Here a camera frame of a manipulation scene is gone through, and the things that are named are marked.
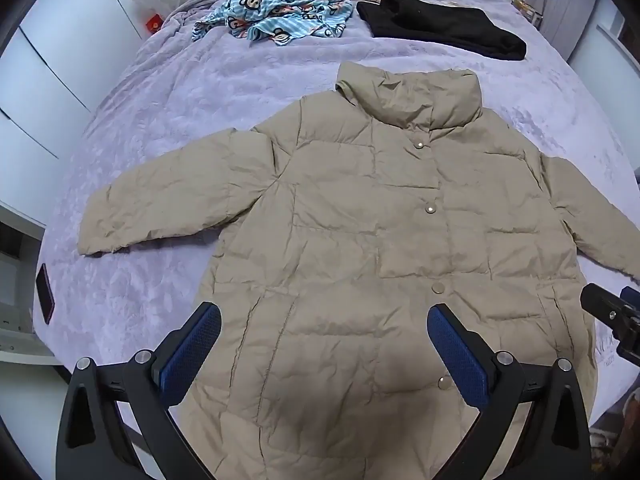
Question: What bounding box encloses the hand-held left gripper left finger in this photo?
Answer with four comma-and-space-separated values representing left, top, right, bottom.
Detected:
56, 301, 222, 480

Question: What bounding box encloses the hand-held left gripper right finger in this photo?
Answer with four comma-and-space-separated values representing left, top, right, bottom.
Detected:
426, 301, 593, 480

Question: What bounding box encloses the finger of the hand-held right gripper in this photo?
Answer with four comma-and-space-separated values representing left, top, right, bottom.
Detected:
580, 283, 632, 330

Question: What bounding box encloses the beige puffer jacket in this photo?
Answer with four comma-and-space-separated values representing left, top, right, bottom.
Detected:
77, 61, 640, 480

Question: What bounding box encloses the dark red phone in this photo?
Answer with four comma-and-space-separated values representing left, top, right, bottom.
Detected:
35, 263, 56, 324

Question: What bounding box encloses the white open shelf unit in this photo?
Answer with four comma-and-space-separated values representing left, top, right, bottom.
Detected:
0, 200, 57, 366

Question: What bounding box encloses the purple fleece blanket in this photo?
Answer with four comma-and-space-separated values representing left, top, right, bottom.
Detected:
32, 0, 640, 431

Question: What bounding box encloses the white bedside cabinet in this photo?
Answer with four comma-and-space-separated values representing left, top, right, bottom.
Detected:
570, 0, 640, 173

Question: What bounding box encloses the pile of colourful packets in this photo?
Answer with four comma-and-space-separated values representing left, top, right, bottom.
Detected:
511, 0, 545, 30

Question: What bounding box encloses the white wardrobe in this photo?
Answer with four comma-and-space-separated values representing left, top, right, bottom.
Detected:
0, 0, 151, 228

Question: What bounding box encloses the black folded garment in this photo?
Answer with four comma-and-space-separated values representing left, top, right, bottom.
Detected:
356, 0, 528, 62

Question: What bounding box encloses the blue monkey print garment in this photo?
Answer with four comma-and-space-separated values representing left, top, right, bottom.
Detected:
192, 0, 355, 48

